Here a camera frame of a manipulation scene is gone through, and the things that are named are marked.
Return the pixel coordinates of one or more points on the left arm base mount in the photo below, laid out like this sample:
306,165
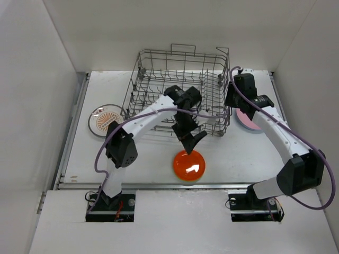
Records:
118,209

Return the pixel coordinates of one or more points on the green plate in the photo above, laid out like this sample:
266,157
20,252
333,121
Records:
188,181

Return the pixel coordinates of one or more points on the orange plate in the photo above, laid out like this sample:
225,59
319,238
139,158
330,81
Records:
189,166

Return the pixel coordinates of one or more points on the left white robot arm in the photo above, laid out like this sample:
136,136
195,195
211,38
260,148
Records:
121,139

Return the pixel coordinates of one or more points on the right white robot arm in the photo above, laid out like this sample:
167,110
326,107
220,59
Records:
303,167

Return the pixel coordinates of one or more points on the pink plate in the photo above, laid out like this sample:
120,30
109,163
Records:
245,120

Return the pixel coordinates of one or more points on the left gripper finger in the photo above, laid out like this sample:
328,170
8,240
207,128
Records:
188,143
197,138

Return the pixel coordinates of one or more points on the front aluminium rail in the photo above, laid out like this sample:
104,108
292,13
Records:
153,186

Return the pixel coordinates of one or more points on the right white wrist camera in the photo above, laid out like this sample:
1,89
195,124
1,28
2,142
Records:
246,71

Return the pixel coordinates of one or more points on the white plate floral pattern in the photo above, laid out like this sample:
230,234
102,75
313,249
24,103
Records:
100,119

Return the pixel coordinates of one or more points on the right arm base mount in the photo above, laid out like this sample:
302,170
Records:
242,209

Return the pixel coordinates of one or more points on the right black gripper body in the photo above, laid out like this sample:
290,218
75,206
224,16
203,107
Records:
231,99

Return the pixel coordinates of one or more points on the grey wire dish rack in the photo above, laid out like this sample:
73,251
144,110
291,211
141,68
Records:
182,65

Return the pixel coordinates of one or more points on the blue plate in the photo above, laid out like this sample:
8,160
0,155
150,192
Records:
247,128

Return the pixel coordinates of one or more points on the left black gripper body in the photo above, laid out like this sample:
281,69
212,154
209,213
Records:
185,124

